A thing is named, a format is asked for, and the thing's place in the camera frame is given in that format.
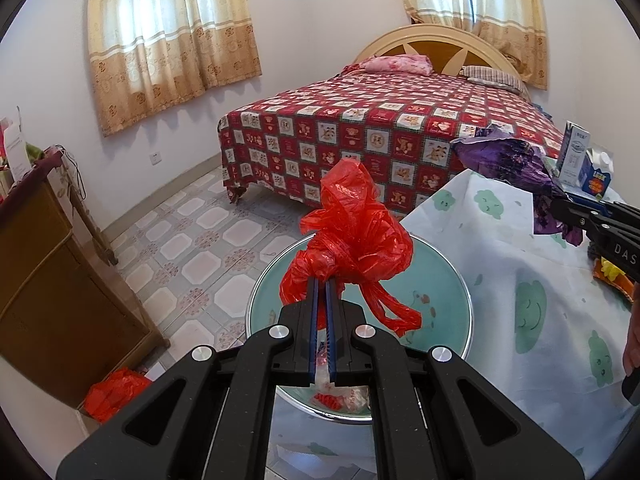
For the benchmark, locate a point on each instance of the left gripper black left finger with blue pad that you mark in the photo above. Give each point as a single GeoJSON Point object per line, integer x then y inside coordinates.
{"type": "Point", "coordinates": [208, 416]}

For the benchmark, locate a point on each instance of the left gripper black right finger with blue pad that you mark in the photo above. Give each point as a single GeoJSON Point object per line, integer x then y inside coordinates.
{"type": "Point", "coordinates": [435, 416]}

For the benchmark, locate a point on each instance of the orange snack wrapper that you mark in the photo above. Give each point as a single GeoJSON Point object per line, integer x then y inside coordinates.
{"type": "Point", "coordinates": [610, 274]}

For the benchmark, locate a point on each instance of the purple foil wrapper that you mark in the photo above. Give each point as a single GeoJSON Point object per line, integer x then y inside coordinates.
{"type": "Point", "coordinates": [499, 155]}

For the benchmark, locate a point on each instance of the red plastic bag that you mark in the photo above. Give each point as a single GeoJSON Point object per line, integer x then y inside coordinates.
{"type": "Point", "coordinates": [356, 241]}

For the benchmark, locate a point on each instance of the clear pink plastic bag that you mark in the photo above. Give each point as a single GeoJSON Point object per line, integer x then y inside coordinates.
{"type": "Point", "coordinates": [341, 400]}

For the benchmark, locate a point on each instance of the teal cartoon trash bin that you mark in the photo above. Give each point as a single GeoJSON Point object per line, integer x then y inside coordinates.
{"type": "Point", "coordinates": [431, 285]}

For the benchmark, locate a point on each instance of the person's right hand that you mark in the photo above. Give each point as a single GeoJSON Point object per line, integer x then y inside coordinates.
{"type": "Point", "coordinates": [631, 355]}

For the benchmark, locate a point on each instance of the blue white gable carton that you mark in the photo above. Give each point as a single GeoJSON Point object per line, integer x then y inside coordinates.
{"type": "Point", "coordinates": [597, 172]}

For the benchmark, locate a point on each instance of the tall white milk carton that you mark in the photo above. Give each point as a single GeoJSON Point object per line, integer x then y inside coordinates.
{"type": "Point", "coordinates": [572, 153]}

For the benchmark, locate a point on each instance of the red bag on floor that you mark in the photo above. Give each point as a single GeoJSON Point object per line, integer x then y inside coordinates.
{"type": "Point", "coordinates": [105, 399]}

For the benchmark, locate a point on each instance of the white tablecloth green clouds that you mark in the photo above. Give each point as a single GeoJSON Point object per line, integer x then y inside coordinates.
{"type": "Point", "coordinates": [546, 333]}

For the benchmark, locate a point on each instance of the brown wooden cabinet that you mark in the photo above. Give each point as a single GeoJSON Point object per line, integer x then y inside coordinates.
{"type": "Point", "coordinates": [68, 319]}

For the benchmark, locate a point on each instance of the striped pillow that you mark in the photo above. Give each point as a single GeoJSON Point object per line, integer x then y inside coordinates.
{"type": "Point", "coordinates": [494, 78]}

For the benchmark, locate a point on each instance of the red patterned bedspread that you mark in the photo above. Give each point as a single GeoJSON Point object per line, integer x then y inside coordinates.
{"type": "Point", "coordinates": [399, 126]}

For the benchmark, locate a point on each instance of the cream wooden headboard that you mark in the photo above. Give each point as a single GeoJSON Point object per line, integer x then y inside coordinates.
{"type": "Point", "coordinates": [448, 48]}

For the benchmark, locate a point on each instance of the beige curtain right window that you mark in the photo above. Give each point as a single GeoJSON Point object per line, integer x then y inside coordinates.
{"type": "Point", "coordinates": [516, 28]}

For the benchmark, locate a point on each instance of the beige curtain window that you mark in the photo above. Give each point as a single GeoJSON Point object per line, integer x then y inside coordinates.
{"type": "Point", "coordinates": [147, 56]}
{"type": "Point", "coordinates": [516, 28]}

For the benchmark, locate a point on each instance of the pink pillow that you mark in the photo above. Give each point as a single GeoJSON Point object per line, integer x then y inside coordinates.
{"type": "Point", "coordinates": [415, 64]}

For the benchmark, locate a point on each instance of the white box on cabinet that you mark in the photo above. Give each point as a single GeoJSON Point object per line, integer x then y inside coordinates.
{"type": "Point", "coordinates": [15, 146]}

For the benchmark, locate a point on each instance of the beige curtain left window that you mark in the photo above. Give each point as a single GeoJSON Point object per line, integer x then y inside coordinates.
{"type": "Point", "coordinates": [147, 56]}

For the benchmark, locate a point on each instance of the white wall socket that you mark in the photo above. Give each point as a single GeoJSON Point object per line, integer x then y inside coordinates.
{"type": "Point", "coordinates": [155, 158]}

